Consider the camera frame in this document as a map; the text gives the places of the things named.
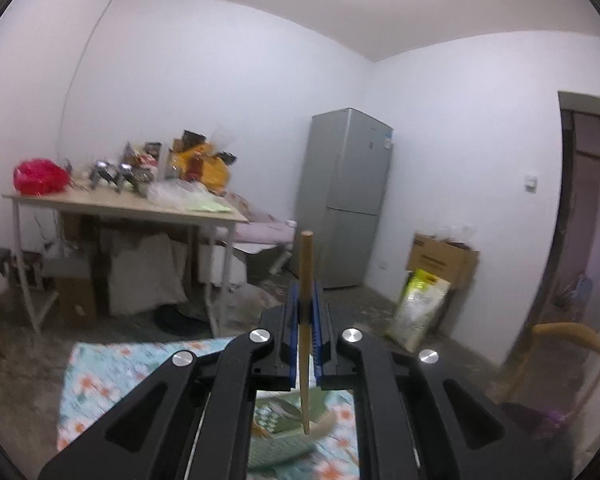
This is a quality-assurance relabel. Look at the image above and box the small brown cardboard box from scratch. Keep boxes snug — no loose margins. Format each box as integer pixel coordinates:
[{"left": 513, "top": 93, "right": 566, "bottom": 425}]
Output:
[{"left": 57, "top": 275, "right": 98, "bottom": 330}]

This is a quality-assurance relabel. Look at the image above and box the dark brown door frame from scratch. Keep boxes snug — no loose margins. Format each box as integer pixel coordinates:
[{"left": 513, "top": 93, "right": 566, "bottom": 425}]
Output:
[{"left": 552, "top": 91, "right": 600, "bottom": 361}]

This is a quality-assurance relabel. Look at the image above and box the white sack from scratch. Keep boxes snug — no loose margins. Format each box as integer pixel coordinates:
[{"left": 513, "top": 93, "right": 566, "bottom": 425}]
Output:
[{"left": 107, "top": 232, "right": 188, "bottom": 317}]

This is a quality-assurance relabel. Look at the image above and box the single bamboo chopstick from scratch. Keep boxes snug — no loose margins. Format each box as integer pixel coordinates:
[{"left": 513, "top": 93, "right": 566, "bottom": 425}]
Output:
[{"left": 298, "top": 230, "right": 315, "bottom": 436}]

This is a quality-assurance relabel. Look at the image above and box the white storage box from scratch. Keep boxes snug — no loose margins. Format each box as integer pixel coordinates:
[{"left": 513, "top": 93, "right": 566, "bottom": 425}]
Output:
[{"left": 197, "top": 242, "right": 246, "bottom": 286}]

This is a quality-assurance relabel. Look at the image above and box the silver refrigerator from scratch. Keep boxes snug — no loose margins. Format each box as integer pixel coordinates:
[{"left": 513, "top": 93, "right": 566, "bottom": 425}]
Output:
[{"left": 295, "top": 107, "right": 395, "bottom": 290}]

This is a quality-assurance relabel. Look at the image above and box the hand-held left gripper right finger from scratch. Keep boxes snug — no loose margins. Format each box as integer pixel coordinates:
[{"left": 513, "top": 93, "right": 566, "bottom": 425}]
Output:
[{"left": 310, "top": 280, "right": 576, "bottom": 480}]

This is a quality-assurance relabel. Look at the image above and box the yellow plastic bag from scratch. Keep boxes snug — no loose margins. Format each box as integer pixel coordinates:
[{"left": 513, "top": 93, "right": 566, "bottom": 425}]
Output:
[{"left": 172, "top": 142, "right": 231, "bottom": 193}]

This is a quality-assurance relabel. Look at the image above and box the grey metal-legged table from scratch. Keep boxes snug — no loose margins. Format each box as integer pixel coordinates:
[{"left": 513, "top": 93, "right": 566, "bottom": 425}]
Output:
[{"left": 2, "top": 187, "right": 251, "bottom": 338}]

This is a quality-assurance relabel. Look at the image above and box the green plastic utensil basket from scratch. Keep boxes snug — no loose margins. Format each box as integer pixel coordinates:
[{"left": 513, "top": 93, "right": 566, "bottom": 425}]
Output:
[{"left": 250, "top": 390, "right": 358, "bottom": 471}]

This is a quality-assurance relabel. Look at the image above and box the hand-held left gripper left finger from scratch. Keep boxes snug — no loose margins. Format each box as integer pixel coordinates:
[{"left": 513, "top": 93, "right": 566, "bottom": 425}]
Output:
[{"left": 37, "top": 280, "right": 301, "bottom": 480}]

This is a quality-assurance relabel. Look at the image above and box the red plastic bag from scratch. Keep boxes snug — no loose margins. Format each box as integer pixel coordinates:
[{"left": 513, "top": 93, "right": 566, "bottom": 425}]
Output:
[{"left": 13, "top": 158, "right": 71, "bottom": 197}]

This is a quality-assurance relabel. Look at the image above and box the pink floral folding bed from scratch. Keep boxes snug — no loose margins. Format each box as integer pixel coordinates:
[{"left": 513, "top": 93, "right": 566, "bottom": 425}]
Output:
[{"left": 215, "top": 192, "right": 298, "bottom": 261}]

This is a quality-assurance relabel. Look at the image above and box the green yellow rice bag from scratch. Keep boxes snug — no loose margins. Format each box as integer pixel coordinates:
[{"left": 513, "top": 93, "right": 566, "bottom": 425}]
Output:
[{"left": 385, "top": 268, "right": 452, "bottom": 353}]

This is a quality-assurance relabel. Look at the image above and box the floral blue blanket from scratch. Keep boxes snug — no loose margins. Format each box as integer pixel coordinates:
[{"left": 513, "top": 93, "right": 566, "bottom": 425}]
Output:
[{"left": 55, "top": 337, "right": 361, "bottom": 480}]

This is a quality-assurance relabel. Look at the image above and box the dark cloth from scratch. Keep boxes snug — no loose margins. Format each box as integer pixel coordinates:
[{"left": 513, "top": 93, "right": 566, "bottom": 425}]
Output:
[{"left": 152, "top": 305, "right": 211, "bottom": 337}]

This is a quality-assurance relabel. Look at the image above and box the clear plastic bag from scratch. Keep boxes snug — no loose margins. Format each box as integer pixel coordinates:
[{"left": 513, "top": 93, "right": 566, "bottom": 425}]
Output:
[{"left": 146, "top": 180, "right": 231, "bottom": 211}]

